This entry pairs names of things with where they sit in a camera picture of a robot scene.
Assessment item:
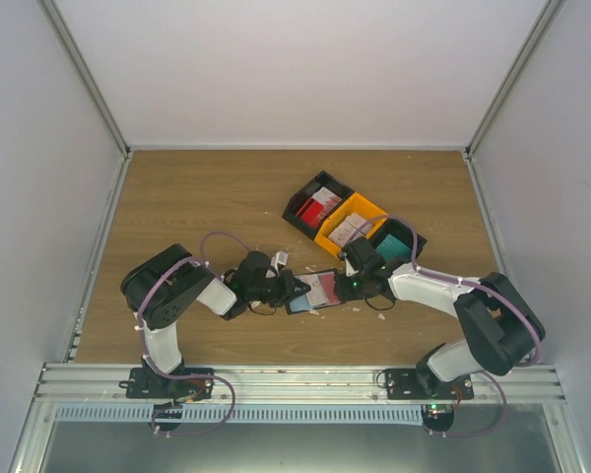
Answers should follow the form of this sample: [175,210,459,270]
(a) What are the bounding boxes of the white pink VIP card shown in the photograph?
[303,274,327,307]

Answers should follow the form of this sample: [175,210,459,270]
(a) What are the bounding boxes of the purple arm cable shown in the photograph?
[135,230,255,380]
[344,213,544,366]

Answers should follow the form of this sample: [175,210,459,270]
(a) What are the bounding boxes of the teal card stack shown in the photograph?
[375,235,412,261]

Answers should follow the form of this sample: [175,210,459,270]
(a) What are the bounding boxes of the black right card bin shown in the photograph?
[367,218,414,261]

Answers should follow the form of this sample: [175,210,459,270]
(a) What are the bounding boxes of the black card bin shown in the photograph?
[282,170,355,240]
[367,218,414,261]

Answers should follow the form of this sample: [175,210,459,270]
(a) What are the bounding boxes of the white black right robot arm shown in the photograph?
[335,237,546,399]

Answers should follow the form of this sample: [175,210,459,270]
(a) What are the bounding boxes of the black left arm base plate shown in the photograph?
[118,365,214,402]

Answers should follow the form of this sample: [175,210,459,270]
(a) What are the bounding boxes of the white red april card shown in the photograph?
[319,272,339,305]

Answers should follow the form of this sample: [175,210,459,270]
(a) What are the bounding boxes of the black left card bin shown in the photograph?
[282,170,355,240]

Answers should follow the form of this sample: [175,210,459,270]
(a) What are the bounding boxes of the yellow middle card bin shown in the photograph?
[314,193,387,257]

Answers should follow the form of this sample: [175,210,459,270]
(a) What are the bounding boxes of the red white card stack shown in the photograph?
[295,186,342,228]

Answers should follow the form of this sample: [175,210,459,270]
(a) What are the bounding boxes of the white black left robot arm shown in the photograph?
[120,243,311,398]

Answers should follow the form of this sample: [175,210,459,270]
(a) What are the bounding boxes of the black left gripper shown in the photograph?
[248,270,310,308]

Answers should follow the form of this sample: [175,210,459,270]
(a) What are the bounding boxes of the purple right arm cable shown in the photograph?
[344,213,544,366]

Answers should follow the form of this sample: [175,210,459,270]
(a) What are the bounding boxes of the black leather card holder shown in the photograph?
[286,269,342,315]

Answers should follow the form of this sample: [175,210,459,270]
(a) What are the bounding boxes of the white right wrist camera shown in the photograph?
[344,254,357,277]

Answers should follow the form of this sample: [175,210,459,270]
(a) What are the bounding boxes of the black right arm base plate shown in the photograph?
[374,368,475,401]

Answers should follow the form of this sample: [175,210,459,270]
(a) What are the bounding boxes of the grey slotted cable duct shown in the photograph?
[55,403,423,426]

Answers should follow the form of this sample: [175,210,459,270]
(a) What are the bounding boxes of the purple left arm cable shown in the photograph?
[135,230,255,380]

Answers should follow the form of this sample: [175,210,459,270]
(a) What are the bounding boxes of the aluminium mounting rail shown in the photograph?
[34,364,565,405]

